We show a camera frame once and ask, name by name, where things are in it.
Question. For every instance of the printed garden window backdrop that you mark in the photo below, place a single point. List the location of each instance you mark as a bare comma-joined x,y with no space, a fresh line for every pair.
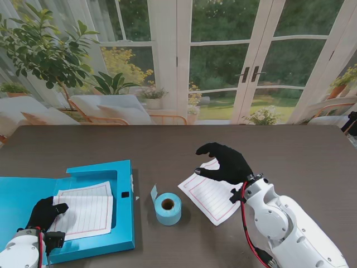
223,56

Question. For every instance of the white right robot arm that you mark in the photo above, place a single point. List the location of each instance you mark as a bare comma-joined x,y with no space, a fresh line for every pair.
279,223

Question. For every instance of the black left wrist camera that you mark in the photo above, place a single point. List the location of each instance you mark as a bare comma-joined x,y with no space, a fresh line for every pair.
55,241

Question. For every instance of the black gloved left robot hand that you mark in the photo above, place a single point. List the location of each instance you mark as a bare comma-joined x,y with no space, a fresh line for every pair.
44,213

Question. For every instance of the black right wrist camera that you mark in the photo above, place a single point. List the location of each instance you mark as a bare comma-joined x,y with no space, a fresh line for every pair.
237,195

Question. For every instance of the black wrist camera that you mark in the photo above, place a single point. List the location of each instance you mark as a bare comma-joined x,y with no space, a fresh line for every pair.
55,241
237,195

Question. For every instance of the white red-lined paper sheet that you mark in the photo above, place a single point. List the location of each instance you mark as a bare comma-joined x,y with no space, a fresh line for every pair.
83,212
209,201

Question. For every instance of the blue file box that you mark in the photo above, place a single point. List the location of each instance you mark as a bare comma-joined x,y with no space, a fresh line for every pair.
28,192

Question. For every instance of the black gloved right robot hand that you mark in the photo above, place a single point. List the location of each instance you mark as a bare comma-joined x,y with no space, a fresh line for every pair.
231,167

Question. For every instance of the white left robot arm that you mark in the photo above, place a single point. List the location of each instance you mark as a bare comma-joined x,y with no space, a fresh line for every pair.
19,251

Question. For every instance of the blue label roll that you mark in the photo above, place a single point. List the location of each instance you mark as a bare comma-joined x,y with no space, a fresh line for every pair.
167,219

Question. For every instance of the black stand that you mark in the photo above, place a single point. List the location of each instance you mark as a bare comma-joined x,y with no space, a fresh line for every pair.
351,123

